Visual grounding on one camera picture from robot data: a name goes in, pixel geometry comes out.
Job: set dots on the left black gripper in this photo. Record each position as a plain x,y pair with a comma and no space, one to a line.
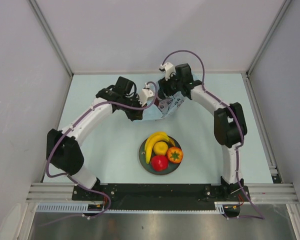
136,115

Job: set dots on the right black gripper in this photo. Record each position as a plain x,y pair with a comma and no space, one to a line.
164,84

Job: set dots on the light blue plastic bag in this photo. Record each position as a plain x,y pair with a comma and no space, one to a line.
163,106

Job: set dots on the yellow fake banana bunch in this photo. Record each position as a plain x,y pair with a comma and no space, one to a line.
156,137

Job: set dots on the yellow fake lemon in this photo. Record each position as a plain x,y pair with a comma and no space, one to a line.
160,148

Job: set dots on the orange fake persimmon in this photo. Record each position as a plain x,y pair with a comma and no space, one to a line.
175,155

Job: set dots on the red fake apple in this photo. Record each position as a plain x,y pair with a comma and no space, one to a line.
159,163

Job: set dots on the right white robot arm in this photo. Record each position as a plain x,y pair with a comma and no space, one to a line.
229,124

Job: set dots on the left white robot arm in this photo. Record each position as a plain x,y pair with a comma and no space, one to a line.
64,157

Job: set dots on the dark blue ceramic plate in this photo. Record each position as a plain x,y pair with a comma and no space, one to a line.
141,157

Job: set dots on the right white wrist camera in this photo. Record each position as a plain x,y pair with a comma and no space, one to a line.
168,69

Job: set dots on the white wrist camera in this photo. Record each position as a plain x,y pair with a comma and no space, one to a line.
146,94
168,69

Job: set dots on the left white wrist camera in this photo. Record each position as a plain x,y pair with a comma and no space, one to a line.
146,94

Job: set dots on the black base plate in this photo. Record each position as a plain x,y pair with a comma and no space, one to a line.
167,197

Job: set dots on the white slotted cable duct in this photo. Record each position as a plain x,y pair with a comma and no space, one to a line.
69,208

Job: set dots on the aluminium frame rail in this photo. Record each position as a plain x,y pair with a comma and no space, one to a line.
275,193

